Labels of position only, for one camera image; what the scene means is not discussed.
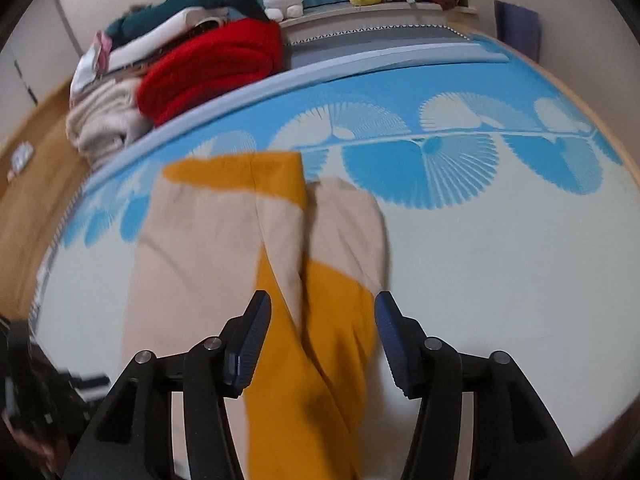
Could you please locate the person's left forearm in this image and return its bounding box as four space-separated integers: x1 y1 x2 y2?
0 425 71 480

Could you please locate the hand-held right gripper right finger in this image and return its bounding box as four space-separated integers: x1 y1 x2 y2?
374 290 583 480

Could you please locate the beige blanket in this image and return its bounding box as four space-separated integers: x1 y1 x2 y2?
65 80 156 168

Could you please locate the blue and white bed mat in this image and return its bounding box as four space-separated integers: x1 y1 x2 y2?
30 32 640 461

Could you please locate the light blue mattress pad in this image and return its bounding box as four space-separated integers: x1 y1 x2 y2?
62 42 511 201

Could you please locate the bed headboard shelf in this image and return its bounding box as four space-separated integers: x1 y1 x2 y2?
277 0 481 48

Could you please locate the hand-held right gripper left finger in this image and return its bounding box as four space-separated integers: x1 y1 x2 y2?
65 290 273 480

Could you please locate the white power strip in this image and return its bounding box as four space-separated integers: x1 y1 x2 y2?
7 142 35 181

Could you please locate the teal shark plush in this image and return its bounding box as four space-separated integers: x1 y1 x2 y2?
106 0 282 46

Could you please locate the beige and yellow sweatshirt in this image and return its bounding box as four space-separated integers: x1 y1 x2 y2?
120 151 391 480

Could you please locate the purple fabric panel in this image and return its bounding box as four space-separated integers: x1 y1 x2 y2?
494 0 542 63

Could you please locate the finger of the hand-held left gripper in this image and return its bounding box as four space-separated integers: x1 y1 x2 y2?
65 371 112 403

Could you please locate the white pillow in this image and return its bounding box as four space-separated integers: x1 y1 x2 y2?
107 7 226 68

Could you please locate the pink and white cloth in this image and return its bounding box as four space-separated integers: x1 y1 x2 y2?
70 30 113 96

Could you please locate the red blanket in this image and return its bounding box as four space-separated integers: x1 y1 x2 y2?
136 17 285 128

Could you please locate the grey striped mattress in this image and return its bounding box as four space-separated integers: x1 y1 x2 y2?
282 24 488 68

